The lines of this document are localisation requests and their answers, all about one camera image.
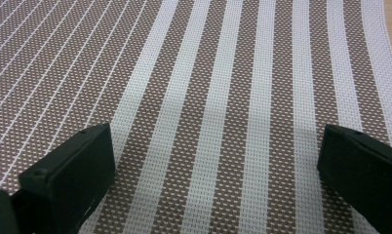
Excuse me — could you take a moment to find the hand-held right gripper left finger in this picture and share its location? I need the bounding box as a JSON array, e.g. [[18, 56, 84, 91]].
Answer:
[[10, 122, 117, 234]]

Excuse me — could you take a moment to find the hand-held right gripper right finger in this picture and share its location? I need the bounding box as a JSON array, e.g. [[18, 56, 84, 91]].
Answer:
[[316, 124, 392, 234]]

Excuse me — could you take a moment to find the brown white striped woven placemat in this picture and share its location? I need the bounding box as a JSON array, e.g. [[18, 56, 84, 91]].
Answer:
[[0, 0, 392, 234]]

